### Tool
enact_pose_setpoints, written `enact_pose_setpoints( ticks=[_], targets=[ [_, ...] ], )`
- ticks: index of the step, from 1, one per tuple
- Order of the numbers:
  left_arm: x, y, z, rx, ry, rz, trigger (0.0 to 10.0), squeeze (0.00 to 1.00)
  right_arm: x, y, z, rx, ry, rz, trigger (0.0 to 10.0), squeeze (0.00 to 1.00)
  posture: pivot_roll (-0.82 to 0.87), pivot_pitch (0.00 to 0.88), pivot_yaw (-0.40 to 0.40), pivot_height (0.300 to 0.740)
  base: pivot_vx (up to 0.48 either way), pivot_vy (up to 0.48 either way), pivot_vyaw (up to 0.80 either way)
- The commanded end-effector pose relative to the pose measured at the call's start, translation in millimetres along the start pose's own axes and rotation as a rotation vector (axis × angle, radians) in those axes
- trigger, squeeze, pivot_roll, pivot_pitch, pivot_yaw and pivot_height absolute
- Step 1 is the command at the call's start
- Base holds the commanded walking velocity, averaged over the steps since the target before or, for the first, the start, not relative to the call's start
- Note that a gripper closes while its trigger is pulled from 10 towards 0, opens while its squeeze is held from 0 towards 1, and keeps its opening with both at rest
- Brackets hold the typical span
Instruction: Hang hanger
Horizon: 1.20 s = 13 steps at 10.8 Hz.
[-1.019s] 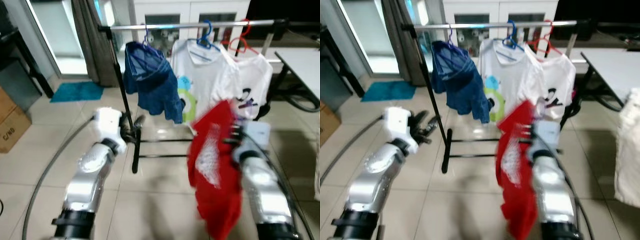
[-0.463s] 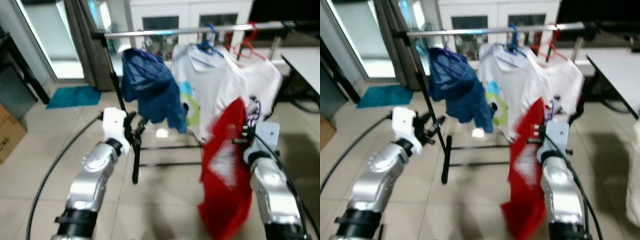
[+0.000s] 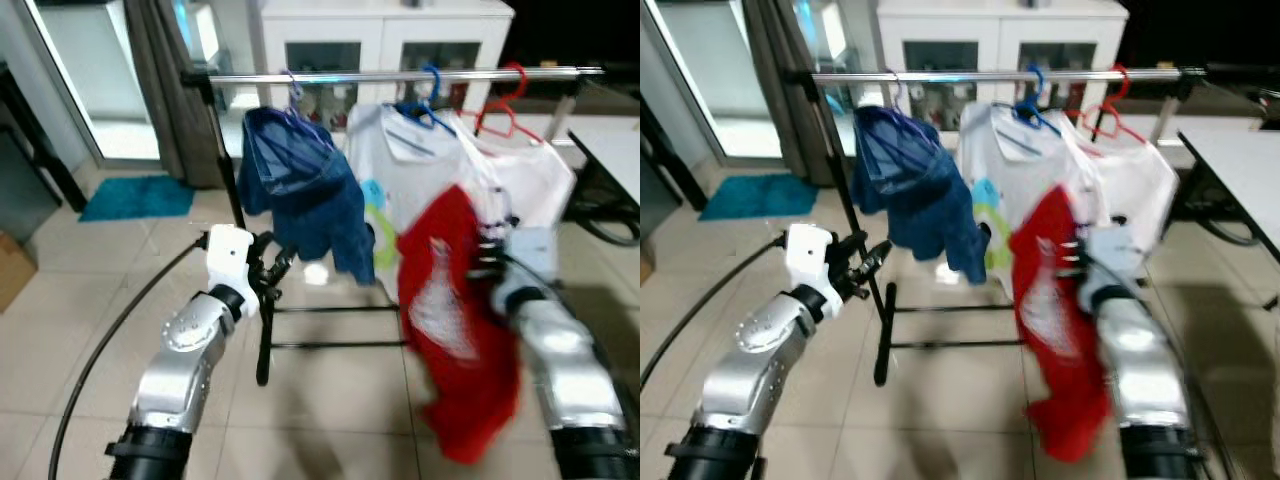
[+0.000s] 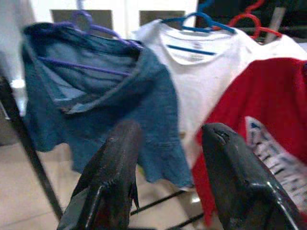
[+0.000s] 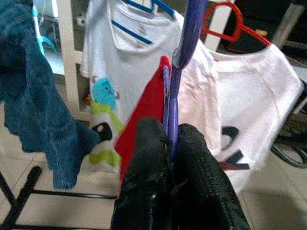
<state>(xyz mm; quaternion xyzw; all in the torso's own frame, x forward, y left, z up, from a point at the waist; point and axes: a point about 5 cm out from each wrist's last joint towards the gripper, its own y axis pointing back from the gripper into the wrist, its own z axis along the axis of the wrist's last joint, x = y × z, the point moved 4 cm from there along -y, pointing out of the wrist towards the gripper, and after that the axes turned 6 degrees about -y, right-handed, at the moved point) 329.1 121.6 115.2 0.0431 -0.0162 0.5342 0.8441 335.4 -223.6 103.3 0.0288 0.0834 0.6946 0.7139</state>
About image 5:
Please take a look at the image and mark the white shirt black lettering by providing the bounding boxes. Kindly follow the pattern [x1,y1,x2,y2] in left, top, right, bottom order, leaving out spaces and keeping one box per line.
[178,40,305,195]

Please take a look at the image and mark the white glass door cabinet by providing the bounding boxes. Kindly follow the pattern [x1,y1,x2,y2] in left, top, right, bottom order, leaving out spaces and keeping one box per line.
[56,0,95,120]

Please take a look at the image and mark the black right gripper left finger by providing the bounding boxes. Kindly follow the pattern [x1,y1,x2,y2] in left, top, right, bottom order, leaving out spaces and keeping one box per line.
[111,116,175,230]

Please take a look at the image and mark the black chrome clothes rack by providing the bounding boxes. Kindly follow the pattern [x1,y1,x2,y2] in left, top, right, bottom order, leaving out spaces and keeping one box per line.
[0,165,118,230]

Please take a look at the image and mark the purple plastic hanger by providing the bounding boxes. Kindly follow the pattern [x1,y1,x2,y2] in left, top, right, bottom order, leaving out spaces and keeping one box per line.
[162,0,208,160]

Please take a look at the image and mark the red t-shirt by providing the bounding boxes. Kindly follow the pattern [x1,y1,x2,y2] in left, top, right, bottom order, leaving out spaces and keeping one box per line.
[115,55,172,192]

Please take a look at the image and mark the blue plastic hanger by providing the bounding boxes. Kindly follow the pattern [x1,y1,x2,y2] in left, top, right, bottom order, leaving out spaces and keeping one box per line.
[111,0,176,45]

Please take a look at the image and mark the white cartoon print t-shirt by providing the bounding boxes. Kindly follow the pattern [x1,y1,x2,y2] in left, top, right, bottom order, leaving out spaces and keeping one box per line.
[80,0,187,173]

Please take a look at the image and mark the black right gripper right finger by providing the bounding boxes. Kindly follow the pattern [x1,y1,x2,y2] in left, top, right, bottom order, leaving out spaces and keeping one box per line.
[171,123,251,230]

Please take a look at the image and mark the teal plastic hanger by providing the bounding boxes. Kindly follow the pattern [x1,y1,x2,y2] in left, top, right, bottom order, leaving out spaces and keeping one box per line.
[32,4,57,55]

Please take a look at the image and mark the blue denim jeans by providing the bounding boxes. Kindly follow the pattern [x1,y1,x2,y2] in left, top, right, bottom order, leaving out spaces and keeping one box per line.
[0,0,103,190]

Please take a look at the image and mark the red plastic hanger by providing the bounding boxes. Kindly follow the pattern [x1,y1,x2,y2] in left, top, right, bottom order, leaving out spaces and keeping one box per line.
[201,1,273,48]

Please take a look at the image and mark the black coiled hose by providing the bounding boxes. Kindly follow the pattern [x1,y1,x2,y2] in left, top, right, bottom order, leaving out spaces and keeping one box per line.
[271,112,307,168]

